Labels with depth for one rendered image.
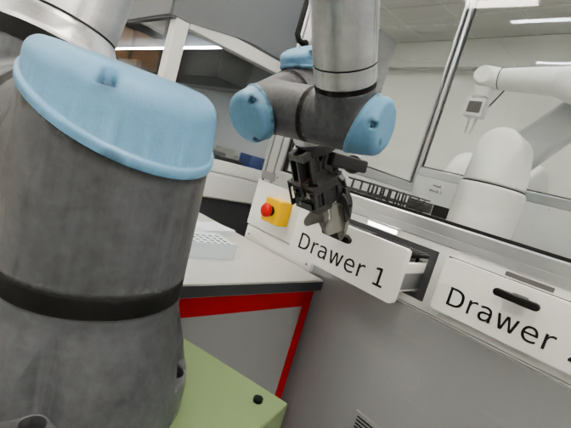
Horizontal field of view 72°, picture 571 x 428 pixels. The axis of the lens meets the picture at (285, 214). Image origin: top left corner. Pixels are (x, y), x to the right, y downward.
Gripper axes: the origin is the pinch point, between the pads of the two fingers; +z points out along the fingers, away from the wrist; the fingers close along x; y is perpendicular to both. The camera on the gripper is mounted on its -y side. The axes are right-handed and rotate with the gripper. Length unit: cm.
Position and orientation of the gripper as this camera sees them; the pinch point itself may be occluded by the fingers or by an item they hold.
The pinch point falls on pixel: (335, 229)
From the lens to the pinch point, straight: 80.3
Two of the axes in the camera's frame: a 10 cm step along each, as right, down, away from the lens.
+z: 1.7, 8.4, 5.2
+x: 6.7, 2.9, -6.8
